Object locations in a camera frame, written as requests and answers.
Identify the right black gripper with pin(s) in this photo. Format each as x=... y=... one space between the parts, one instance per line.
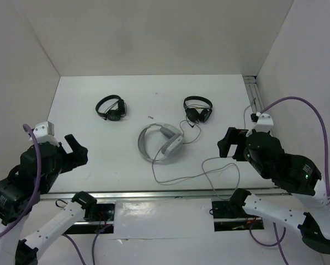
x=233 y=135

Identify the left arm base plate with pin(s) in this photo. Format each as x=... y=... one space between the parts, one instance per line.
x=99 y=217

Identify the black headphones left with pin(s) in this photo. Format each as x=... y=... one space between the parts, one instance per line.
x=115 y=112

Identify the black headphones right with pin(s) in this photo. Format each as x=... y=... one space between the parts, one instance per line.
x=197 y=113

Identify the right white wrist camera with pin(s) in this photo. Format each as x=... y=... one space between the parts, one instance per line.
x=263 y=122

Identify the aluminium front rail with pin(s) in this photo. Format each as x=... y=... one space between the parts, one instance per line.
x=165 y=194

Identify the white grey headphones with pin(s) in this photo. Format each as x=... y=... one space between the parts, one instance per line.
x=169 y=149

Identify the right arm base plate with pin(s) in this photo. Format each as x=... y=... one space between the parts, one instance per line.
x=226 y=218

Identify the aluminium side rail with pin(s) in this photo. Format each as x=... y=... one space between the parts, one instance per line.
x=250 y=83

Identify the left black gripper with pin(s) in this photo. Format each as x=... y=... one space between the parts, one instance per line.
x=79 y=155

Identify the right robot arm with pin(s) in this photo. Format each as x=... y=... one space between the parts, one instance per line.
x=295 y=174

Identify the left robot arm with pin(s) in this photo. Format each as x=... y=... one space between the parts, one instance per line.
x=39 y=167

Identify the black headphones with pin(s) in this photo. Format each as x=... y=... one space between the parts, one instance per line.
x=115 y=112
x=197 y=113

